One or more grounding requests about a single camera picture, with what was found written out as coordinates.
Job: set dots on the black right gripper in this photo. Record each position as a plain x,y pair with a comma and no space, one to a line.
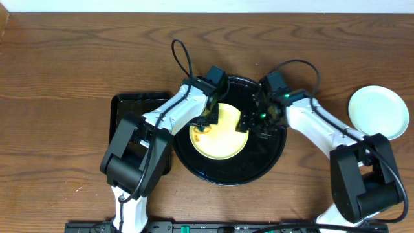
250,120

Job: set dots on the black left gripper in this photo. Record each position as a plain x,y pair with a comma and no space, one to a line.
208,116

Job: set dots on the yellow green sponge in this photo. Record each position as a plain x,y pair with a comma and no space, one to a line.
202,129

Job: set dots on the yellow plate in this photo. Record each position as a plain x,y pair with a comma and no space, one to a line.
220,141

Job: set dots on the light blue plate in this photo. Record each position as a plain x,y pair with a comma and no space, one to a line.
375,109

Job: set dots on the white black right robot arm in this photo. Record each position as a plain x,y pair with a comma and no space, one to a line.
365,183

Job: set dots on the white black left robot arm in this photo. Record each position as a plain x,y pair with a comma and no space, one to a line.
131,183

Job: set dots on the black round tray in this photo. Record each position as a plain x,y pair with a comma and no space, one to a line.
255,159

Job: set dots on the black rectangular tray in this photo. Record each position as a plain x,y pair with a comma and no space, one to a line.
137,103

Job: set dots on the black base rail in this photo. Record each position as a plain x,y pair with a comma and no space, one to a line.
169,227

